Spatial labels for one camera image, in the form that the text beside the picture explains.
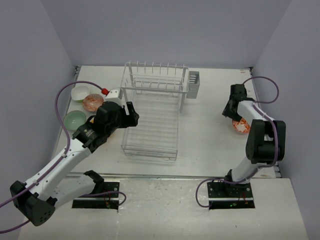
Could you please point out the grey cutlery holder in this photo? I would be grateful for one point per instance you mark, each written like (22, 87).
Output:
(193, 84)

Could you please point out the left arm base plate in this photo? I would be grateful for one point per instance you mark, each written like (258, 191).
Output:
(109, 201)

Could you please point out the orange white upturned bowl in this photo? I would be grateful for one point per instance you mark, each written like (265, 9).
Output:
(241, 126)

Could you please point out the white wire dish rack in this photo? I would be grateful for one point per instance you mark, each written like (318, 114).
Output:
(157, 92)

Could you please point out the mint green bowl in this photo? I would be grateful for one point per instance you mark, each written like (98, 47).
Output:
(74, 119)

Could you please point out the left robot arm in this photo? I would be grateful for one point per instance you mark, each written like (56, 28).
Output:
(38, 197)

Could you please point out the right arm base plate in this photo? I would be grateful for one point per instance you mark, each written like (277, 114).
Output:
(229, 196)

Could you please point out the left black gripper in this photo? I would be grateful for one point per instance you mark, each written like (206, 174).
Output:
(130, 120)

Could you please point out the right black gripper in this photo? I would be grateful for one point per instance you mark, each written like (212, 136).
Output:
(227, 113)

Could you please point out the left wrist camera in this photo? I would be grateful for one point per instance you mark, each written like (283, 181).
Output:
(115, 95)

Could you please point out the blue zigzag patterned bowl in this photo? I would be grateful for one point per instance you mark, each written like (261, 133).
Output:
(92, 102)

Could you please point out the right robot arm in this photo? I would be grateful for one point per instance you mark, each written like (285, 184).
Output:
(265, 144)

